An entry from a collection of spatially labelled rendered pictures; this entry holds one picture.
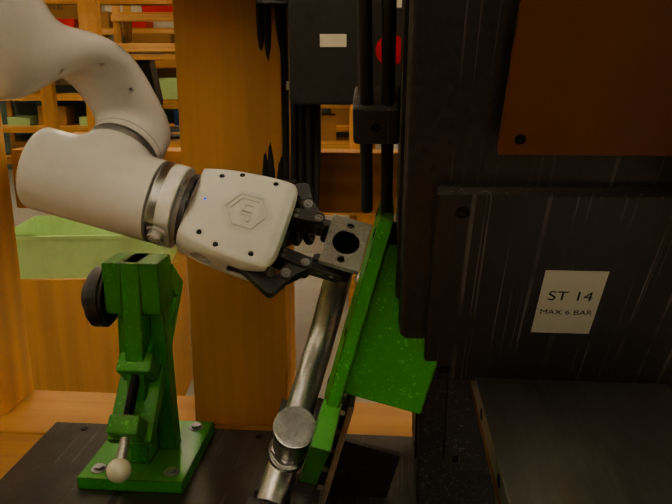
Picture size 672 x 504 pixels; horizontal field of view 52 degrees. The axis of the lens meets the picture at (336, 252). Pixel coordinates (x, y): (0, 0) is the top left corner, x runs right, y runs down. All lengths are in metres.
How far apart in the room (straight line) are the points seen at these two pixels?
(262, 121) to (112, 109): 0.24
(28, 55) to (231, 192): 0.21
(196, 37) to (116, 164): 0.30
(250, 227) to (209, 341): 0.38
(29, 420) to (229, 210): 0.59
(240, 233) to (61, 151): 0.19
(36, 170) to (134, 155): 0.09
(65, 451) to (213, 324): 0.25
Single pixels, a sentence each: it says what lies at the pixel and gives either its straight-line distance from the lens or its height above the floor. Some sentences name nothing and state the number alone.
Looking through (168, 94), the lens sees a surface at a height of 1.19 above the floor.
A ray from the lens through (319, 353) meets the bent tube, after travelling 0.76.
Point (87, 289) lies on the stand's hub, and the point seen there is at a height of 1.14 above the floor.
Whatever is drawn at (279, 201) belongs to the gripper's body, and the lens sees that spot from 0.68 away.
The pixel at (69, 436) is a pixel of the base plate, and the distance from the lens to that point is 1.05.
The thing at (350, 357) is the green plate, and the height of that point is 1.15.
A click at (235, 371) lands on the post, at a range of 1.02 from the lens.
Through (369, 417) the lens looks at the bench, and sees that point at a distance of 1.08.
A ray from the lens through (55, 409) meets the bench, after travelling 1.18.
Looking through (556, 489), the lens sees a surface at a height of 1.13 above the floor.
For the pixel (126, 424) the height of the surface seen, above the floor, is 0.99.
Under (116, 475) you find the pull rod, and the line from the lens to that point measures 0.85.
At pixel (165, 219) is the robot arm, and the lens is 0.67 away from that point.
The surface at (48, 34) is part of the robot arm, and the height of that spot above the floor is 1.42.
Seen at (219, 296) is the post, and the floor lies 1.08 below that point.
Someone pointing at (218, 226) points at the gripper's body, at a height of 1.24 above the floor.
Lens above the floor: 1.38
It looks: 14 degrees down
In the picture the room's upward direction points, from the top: straight up
